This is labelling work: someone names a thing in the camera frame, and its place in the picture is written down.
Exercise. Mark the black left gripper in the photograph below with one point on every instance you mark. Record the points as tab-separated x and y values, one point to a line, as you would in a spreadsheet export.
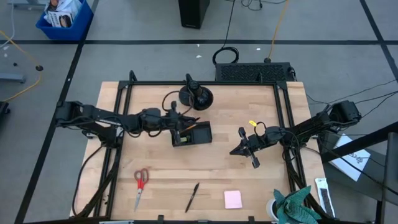
155	119

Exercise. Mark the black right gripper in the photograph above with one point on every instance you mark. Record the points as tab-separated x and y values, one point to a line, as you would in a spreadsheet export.
256	142

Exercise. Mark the orange pencil with eraser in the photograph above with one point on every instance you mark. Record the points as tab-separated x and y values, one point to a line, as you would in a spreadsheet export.
189	127

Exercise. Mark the yellow highlighter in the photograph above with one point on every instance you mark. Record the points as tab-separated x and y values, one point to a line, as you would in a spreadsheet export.
183	140

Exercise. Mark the pink sticky note pad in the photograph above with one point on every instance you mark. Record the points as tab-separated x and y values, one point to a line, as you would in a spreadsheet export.
233	199

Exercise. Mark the black pen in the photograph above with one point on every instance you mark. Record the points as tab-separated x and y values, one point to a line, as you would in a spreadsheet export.
192	197

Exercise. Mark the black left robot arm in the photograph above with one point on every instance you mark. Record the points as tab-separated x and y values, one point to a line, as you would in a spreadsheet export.
99	112

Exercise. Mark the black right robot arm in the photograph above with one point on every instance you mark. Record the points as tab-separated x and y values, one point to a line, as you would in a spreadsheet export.
311	127

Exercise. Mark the black mesh desk organizer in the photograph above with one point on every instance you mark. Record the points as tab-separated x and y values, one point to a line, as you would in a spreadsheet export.
202	133

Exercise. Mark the black gooseneck desk lamp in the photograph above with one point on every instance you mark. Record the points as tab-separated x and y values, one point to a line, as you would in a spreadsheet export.
200	98

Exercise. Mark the yellow tag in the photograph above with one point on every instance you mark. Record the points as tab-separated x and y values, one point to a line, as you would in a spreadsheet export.
252	123

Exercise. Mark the white plant pot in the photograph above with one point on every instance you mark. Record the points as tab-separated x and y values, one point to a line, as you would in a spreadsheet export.
270	210

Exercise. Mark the black vented computer case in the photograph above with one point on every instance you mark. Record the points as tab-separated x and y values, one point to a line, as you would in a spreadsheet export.
252	72

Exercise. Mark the green plant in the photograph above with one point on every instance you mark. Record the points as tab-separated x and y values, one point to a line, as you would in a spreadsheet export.
295	208

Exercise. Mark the white card with black strip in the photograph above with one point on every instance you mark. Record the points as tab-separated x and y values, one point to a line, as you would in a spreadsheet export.
325	199

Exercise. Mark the black tower box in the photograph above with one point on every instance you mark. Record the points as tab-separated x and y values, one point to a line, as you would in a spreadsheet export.
193	14

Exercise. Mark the white paper sheet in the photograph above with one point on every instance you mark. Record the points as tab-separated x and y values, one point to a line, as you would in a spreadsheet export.
351	165

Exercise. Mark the black metal stand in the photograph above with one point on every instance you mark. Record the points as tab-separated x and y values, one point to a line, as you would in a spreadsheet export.
357	144

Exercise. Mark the blue plastic bin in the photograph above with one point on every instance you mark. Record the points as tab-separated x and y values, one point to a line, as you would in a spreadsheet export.
74	31

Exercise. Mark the white printed packages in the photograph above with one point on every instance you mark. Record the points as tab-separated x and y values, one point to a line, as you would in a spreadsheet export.
60	14

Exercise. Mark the grey metal bar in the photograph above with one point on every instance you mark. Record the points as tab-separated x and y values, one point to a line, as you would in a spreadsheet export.
12	77

